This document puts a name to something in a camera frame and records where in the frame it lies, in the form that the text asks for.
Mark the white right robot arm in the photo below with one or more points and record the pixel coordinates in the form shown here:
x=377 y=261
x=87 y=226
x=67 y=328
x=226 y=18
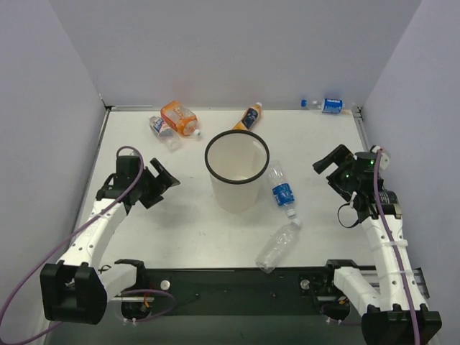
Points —
x=395 y=312

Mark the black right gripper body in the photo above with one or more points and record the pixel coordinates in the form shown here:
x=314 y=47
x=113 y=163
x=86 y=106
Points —
x=336 y=172

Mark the large orange label bottle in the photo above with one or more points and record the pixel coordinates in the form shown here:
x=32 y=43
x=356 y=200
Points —
x=181 y=119

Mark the small clear bottle blue label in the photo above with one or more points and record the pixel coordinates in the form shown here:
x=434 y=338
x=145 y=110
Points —
x=164 y=133

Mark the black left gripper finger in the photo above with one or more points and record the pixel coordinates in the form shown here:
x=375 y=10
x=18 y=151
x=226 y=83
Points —
x=151 y=195
x=164 y=178

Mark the blue label water bottle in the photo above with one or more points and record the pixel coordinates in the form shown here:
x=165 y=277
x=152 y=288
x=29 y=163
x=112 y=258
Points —
x=280 y=189

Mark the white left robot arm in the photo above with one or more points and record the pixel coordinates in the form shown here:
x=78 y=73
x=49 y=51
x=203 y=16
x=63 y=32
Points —
x=73 y=290

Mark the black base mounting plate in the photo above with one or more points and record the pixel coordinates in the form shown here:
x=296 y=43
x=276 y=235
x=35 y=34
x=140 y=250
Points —
x=286 y=291

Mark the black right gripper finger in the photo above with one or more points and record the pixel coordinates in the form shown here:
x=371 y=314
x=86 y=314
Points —
x=341 y=183
x=337 y=156

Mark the white bin with black rim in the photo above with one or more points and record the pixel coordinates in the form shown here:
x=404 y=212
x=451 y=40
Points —
x=236 y=161

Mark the clear unlabelled plastic bottle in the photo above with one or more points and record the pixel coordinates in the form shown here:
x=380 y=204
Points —
x=278 y=246

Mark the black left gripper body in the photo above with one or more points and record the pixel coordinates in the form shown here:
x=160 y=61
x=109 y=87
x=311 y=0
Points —
x=154 y=189

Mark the orange juice bottle dark label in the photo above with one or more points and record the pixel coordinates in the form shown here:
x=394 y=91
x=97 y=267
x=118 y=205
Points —
x=250 y=117

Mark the aluminium frame rail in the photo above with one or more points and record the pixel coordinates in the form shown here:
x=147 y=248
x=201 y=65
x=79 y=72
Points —
x=357 y=115

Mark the blue label bottle at wall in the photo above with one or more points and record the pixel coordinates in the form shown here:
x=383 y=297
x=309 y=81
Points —
x=325 y=105

